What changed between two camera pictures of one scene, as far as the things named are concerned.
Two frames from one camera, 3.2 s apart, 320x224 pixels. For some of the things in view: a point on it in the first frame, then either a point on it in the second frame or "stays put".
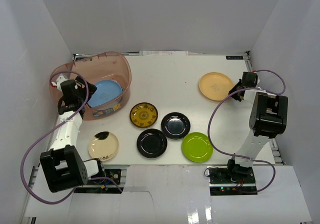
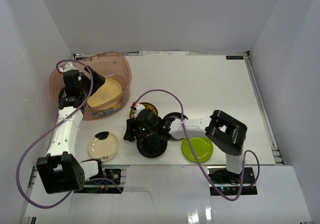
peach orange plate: (215, 85) to (108, 97)
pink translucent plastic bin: (110, 73) stays put
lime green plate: (197, 147) stays put
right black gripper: (233, 89) to (132, 125)
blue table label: (234, 57) stays put
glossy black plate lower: (151, 143) stays put
